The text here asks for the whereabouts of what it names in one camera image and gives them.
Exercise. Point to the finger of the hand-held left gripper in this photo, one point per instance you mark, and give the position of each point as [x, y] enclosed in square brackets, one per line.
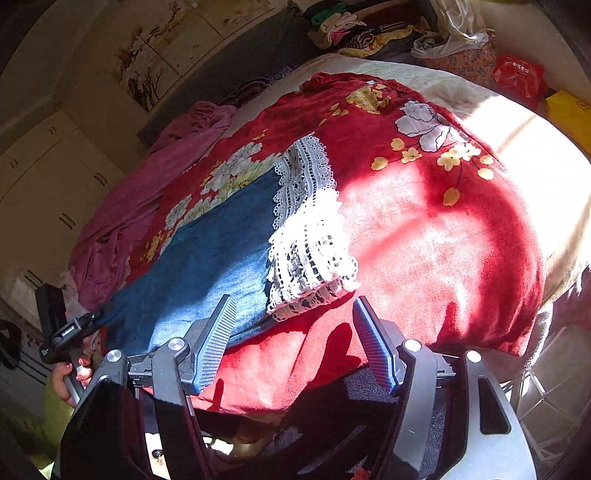
[107, 314]

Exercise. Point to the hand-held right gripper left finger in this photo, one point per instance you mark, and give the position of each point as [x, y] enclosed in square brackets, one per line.
[214, 344]

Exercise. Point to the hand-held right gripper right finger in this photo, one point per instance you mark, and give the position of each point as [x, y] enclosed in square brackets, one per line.
[375, 344]

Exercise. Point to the blue denim lace-trimmed pants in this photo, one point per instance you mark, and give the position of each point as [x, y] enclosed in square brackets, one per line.
[207, 249]

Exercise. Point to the person's left hand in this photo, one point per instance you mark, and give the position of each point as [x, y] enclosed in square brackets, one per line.
[60, 379]

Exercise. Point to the red floral blanket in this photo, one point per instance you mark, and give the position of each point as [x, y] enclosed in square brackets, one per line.
[415, 254]

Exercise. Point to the cream wardrobe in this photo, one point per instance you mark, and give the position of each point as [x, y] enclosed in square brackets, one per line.
[46, 175]

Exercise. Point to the pink blanket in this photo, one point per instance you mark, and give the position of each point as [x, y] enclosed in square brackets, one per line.
[175, 138]

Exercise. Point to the dark striped pillow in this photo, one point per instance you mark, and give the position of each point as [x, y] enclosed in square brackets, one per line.
[249, 87]

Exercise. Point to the beige bed sheet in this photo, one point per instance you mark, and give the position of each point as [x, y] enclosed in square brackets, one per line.
[508, 120]

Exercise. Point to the grey upholstered headboard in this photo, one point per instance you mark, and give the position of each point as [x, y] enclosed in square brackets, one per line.
[221, 69]

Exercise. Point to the floral fabric laundry basket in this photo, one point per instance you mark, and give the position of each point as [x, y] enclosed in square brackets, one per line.
[466, 62]

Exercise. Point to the yellow bag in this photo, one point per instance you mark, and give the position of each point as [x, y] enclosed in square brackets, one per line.
[572, 115]

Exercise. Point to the red plastic bag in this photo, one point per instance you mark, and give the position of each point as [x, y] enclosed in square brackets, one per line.
[517, 74]

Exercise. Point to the stack of folded clothes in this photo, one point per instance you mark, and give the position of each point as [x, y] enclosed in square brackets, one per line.
[364, 37]

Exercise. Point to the white curtain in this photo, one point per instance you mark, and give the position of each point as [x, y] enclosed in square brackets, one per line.
[457, 18]

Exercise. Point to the floral triptych wall painting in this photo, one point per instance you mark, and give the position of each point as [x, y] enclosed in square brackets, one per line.
[147, 69]

